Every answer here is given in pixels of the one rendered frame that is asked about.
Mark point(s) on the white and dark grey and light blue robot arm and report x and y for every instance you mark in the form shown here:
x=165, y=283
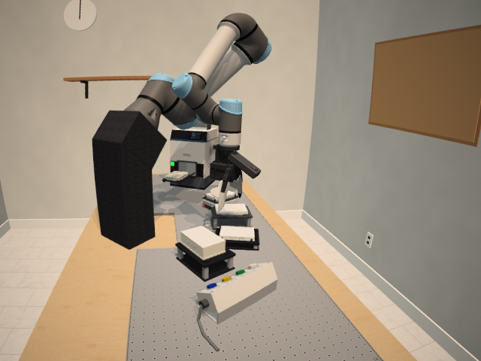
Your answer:
x=209, y=73

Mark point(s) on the beige control panel with coloured buttons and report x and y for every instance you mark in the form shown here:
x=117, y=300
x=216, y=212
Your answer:
x=222, y=300

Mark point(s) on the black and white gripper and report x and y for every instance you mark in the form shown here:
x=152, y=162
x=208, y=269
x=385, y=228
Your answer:
x=229, y=174

